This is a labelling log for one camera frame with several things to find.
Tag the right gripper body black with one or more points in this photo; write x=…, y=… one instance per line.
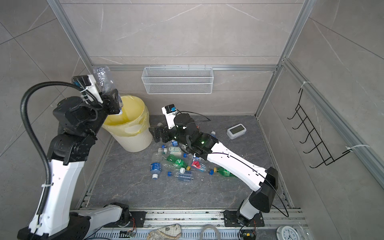
x=169, y=134

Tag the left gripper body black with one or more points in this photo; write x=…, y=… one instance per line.
x=110, y=107

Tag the tall clear bottle white cap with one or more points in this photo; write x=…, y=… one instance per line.
x=105, y=81

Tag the clear bottle blue label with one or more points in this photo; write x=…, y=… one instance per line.
x=156, y=167

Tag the pink crushed bottle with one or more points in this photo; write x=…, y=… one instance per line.
x=198, y=165

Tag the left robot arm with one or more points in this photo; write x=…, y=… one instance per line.
x=80, y=119

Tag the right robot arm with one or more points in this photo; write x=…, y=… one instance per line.
x=182, y=128

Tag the white bin with yellow liner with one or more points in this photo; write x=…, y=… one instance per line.
x=131, y=128

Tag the green bottle yellow cap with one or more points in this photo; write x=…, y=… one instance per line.
x=176, y=163

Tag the crushed clear bottle blue cap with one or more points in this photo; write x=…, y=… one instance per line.
x=187, y=176

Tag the white digital clock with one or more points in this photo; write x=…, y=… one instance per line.
x=236, y=131

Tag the patterned cloth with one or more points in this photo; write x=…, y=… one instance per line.
x=171, y=232

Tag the white tape roll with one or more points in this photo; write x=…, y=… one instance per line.
x=209, y=232

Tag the white round analog clock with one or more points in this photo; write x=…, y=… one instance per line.
x=287, y=233

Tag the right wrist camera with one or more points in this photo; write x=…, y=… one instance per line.
x=170, y=112

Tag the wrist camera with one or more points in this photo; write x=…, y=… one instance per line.
x=170, y=112
x=85, y=84

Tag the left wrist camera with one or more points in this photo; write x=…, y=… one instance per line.
x=85, y=84

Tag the white wire mesh basket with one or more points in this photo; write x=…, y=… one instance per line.
x=178, y=80

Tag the black wire hook rack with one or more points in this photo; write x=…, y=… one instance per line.
x=314, y=136

